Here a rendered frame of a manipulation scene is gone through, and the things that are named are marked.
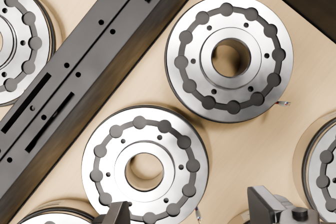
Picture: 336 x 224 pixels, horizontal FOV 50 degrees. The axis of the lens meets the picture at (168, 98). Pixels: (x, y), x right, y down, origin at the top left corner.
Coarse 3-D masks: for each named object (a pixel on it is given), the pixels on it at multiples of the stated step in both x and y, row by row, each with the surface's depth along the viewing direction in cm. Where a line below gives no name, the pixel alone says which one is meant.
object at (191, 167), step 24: (120, 120) 28; (144, 120) 29; (168, 120) 29; (96, 144) 29; (120, 144) 28; (168, 144) 28; (192, 144) 28; (96, 168) 29; (192, 168) 29; (96, 192) 29; (120, 192) 29; (168, 192) 28; (192, 192) 29; (144, 216) 29; (168, 216) 29
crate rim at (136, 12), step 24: (144, 0) 21; (120, 24) 22; (96, 48) 22; (120, 48) 22; (72, 72) 22; (96, 72) 22; (72, 96) 23; (48, 120) 22; (24, 144) 22; (0, 168) 22; (24, 168) 22; (0, 192) 22
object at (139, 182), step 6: (126, 168) 29; (132, 174) 31; (132, 180) 29; (138, 180) 31; (144, 180) 31; (150, 180) 31; (156, 180) 30; (138, 186) 29; (144, 186) 29; (150, 186) 29
